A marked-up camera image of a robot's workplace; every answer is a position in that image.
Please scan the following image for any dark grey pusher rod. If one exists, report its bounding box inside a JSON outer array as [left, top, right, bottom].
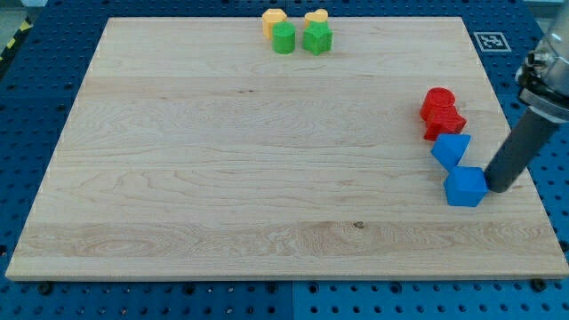
[[484, 107, 559, 193]]

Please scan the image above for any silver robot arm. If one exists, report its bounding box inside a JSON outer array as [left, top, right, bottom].
[[484, 4, 568, 193]]

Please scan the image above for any red star block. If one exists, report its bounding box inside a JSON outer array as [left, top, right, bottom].
[[423, 107, 467, 140]]

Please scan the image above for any green star block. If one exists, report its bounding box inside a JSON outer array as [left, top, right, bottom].
[[302, 21, 333, 55]]

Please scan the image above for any yellow heart block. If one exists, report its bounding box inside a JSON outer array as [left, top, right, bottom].
[[304, 8, 329, 28]]

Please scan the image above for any blue cube block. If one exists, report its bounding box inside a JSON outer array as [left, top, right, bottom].
[[444, 166, 488, 207]]

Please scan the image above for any blue triangle block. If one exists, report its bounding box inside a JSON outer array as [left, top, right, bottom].
[[431, 133, 471, 172]]

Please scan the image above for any red cylinder block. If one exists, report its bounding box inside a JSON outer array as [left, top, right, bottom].
[[420, 87, 455, 121]]

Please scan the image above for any white fiducial marker tag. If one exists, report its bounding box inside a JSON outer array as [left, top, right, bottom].
[[474, 31, 511, 52]]

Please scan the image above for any green cylinder block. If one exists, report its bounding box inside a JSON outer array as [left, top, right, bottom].
[[272, 21, 296, 54]]

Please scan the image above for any yellow hexagon block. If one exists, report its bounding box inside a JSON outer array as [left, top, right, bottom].
[[261, 8, 287, 40]]

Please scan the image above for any light wooden board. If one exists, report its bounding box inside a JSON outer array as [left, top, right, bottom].
[[6, 17, 568, 282]]

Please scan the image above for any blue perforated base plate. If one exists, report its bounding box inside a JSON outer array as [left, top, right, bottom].
[[1, 0, 568, 319]]

